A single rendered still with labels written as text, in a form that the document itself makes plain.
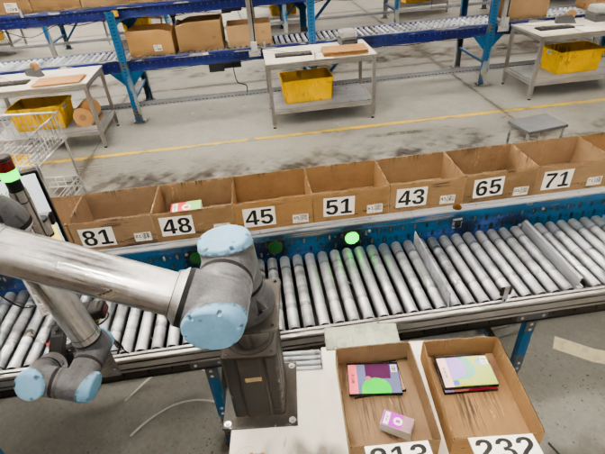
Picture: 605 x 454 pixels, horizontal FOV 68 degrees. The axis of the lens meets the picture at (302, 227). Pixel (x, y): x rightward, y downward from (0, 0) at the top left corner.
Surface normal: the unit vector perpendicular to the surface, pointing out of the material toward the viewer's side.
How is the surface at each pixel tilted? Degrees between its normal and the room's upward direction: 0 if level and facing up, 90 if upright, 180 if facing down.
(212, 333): 93
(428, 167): 90
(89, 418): 0
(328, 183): 89
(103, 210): 90
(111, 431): 0
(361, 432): 1
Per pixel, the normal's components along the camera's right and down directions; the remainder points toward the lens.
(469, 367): -0.07, -0.81
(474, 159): 0.13, 0.55
